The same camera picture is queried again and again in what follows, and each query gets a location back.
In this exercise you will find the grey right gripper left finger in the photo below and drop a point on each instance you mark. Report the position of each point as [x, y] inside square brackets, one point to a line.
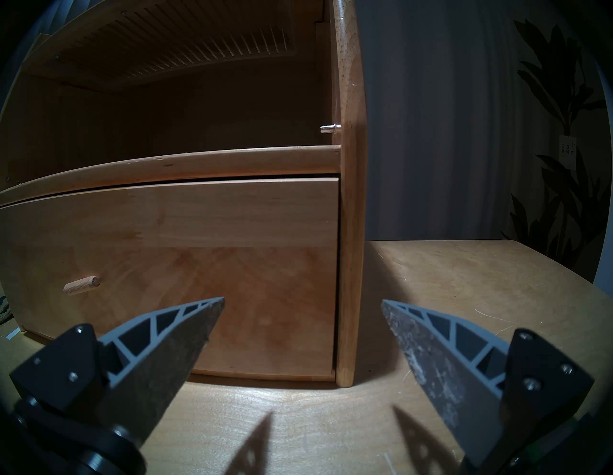
[158, 364]

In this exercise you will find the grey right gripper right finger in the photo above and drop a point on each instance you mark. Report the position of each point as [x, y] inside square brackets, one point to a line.
[459, 373]

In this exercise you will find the short white tape piece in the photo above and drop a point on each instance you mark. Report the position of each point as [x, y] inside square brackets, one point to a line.
[14, 333]

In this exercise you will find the white paper plant tag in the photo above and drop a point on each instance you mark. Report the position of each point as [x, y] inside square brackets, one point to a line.
[568, 151]

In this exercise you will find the grey pleated curtain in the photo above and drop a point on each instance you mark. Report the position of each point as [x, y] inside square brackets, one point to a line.
[431, 119]

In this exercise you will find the small metal shelf pin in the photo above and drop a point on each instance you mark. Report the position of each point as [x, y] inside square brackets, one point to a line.
[330, 128]

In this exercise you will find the tall dark leafy plant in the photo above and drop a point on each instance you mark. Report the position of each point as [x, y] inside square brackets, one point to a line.
[555, 96]

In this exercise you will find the wooden cabinet frame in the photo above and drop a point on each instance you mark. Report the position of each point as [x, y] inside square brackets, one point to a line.
[352, 191]

